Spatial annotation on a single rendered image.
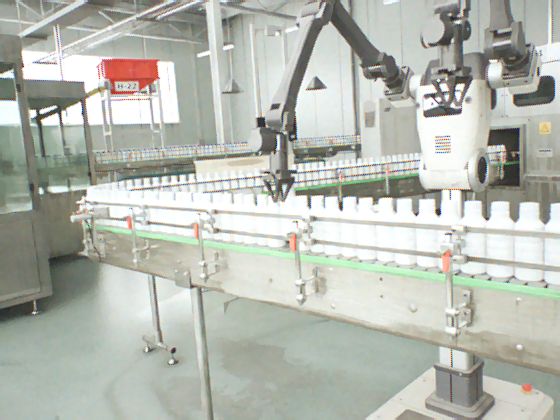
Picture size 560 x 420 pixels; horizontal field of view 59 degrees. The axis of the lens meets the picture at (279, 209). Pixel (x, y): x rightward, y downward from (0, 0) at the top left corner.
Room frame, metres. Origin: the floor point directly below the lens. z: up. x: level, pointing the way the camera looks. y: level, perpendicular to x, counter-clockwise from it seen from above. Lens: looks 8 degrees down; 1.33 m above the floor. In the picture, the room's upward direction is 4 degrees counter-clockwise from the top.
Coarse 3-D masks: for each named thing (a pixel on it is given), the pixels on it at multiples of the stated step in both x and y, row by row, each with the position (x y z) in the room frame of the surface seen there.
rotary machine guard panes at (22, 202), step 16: (0, 64) 4.16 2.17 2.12; (0, 80) 4.15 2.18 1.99; (0, 96) 4.13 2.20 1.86; (0, 112) 4.12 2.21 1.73; (16, 112) 4.21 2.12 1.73; (0, 128) 4.11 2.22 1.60; (16, 128) 4.20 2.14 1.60; (0, 144) 4.10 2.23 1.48; (16, 144) 4.19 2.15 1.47; (0, 160) 4.09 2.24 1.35; (16, 160) 4.17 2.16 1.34; (0, 176) 4.07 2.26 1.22; (16, 176) 4.16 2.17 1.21; (0, 192) 4.06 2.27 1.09; (16, 192) 4.15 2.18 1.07; (0, 208) 4.05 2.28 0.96; (16, 208) 4.14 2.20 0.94
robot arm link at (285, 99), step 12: (300, 12) 1.67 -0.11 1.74; (324, 12) 1.60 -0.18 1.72; (300, 24) 1.62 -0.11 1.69; (312, 24) 1.60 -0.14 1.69; (324, 24) 1.61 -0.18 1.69; (300, 36) 1.59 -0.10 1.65; (312, 36) 1.60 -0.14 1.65; (300, 48) 1.57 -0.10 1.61; (312, 48) 1.60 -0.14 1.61; (288, 60) 1.58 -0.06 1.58; (300, 60) 1.56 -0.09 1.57; (288, 72) 1.55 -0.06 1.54; (300, 72) 1.56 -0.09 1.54; (288, 84) 1.53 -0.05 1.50; (300, 84) 1.56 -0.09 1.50; (276, 96) 1.53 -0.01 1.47; (288, 96) 1.51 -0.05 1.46; (276, 108) 1.54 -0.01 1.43; (288, 108) 1.50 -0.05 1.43; (276, 120) 1.49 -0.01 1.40
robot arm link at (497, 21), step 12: (492, 0) 1.56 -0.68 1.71; (504, 0) 1.54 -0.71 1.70; (492, 12) 1.57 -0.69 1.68; (504, 12) 1.54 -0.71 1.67; (492, 24) 1.57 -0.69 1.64; (504, 24) 1.55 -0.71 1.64; (516, 24) 1.53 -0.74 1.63; (492, 36) 1.58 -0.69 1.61; (516, 36) 1.53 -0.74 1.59; (492, 48) 1.58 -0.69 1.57; (516, 48) 1.53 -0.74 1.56
